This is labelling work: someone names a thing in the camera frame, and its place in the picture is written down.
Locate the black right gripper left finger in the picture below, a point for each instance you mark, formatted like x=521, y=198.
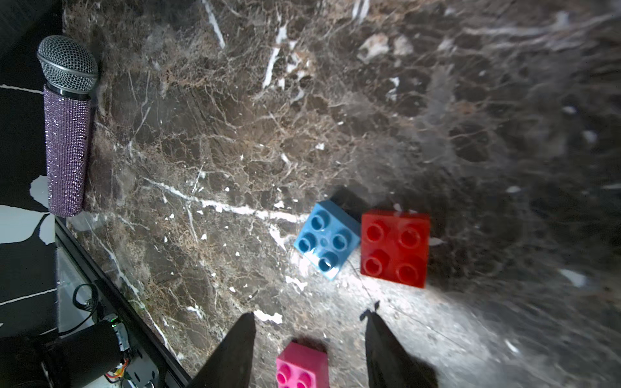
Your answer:
x=230, y=364

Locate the blue lego brick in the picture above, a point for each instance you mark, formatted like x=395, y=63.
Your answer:
x=328, y=238

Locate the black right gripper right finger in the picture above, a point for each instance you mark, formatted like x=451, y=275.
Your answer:
x=388, y=363

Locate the purple glitter microphone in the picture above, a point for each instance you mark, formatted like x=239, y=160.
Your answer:
x=71, y=74

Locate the pink lego brick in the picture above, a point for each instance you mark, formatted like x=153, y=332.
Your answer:
x=299, y=366

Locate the red lego brick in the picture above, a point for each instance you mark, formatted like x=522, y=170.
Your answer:
x=395, y=246

